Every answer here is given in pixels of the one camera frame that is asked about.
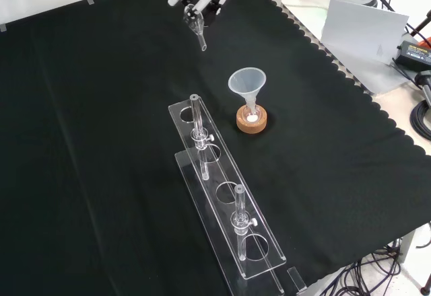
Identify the clear glass weighing funnel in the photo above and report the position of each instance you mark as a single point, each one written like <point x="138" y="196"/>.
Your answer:
<point x="198" y="27"/>

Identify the translucent plastic funnel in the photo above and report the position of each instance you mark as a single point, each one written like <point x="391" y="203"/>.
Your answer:
<point x="246" y="80"/>

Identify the clear acrylic funnel stand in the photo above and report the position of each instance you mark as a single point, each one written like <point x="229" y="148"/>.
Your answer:
<point x="222" y="188"/>

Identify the small glass round-bottom flask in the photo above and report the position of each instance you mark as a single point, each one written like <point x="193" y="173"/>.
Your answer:
<point x="252" y="116"/>

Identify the pale board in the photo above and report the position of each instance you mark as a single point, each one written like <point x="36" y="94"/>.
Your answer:
<point x="363" y="30"/>

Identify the black bench cloth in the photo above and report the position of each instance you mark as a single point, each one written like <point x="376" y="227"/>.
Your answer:
<point x="101" y="141"/>

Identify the black power adapter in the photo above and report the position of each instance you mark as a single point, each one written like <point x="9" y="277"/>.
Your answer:
<point x="415" y="54"/>

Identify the small clear plastic block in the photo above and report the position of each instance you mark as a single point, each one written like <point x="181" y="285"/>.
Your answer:
<point x="296" y="279"/>

